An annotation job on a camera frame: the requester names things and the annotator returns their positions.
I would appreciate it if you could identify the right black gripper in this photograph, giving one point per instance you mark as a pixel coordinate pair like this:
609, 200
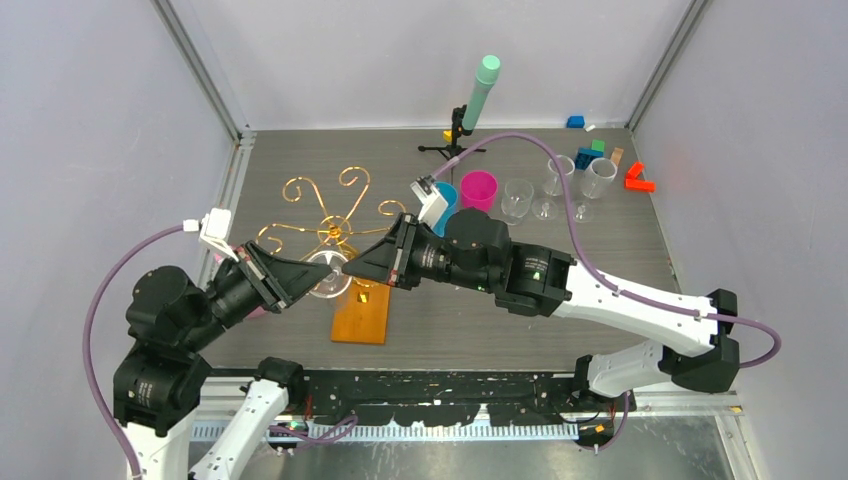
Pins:
389, 260

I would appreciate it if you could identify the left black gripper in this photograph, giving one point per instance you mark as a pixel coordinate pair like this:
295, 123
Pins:
279, 279

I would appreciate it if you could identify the clear wine glass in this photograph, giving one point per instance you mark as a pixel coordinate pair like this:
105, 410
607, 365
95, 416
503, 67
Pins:
597, 178
336, 282
516, 200
552, 201

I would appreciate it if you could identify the blue wine glass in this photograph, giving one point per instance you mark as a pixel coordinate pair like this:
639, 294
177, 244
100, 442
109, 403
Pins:
450, 194

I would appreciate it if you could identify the pink wine glass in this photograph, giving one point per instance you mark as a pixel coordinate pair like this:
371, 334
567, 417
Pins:
478, 190

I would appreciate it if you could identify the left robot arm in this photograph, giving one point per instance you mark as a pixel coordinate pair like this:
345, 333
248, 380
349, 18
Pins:
157, 387

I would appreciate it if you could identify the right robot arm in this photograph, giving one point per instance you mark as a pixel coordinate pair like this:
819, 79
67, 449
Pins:
683, 344

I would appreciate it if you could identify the orange wooden rack base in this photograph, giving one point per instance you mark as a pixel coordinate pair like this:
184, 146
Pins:
361, 315

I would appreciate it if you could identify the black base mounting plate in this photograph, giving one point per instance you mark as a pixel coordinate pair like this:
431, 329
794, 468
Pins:
444, 398

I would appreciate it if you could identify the black tripod mic stand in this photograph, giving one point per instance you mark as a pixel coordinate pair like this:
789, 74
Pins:
454, 148

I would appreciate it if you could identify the mint green microphone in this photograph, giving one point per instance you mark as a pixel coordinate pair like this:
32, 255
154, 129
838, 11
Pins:
486, 75

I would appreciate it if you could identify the blue lego brick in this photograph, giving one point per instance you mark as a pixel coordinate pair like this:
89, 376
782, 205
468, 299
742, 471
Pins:
584, 156

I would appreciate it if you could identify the tan wooden block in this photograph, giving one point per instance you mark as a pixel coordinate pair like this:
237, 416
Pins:
616, 155

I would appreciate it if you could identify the red plastic block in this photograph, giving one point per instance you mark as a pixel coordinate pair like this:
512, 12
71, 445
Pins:
634, 180

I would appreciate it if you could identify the gold wire glass rack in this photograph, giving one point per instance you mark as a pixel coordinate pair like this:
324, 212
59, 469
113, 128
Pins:
334, 231

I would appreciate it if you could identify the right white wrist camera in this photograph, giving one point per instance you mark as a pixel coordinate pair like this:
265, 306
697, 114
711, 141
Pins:
432, 203

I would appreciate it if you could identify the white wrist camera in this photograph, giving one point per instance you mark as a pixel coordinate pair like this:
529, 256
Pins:
214, 232
432, 203

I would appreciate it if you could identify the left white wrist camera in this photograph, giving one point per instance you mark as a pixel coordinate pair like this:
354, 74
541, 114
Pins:
214, 232

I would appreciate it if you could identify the blue block by wall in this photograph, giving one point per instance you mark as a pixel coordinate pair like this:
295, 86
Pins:
576, 122

